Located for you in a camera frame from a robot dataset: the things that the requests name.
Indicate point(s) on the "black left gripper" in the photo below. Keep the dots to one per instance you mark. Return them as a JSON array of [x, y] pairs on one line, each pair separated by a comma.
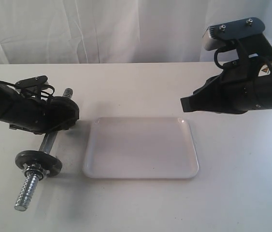
[[31, 111]]

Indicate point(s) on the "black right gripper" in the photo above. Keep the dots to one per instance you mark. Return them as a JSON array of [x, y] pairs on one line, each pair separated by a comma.
[[245, 83]]

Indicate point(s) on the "chrome dumbbell bar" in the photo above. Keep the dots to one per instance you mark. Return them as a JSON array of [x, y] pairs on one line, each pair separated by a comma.
[[24, 198]]

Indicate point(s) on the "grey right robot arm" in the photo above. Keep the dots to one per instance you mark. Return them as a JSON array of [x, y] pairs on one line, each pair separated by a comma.
[[245, 83]]

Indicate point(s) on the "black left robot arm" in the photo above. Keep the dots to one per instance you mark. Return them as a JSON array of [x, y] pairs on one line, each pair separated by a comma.
[[6, 88]]

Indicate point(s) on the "chrome star collar nut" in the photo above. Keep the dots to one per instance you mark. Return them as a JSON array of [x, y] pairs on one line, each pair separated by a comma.
[[35, 168]]

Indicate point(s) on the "white rectangular tray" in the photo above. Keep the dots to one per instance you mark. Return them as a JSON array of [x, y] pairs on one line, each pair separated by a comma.
[[140, 148]]

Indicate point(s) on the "white backdrop curtain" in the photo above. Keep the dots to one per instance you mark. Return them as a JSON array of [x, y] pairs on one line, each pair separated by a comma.
[[116, 31]]

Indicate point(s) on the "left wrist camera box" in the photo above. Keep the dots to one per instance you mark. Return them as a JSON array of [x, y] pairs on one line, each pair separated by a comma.
[[34, 84]]

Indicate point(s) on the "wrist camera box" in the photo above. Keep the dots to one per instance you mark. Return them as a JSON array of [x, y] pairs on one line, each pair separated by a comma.
[[217, 36], [34, 84]]

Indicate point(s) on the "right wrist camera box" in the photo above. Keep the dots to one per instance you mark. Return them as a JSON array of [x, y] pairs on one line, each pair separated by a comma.
[[217, 36]]

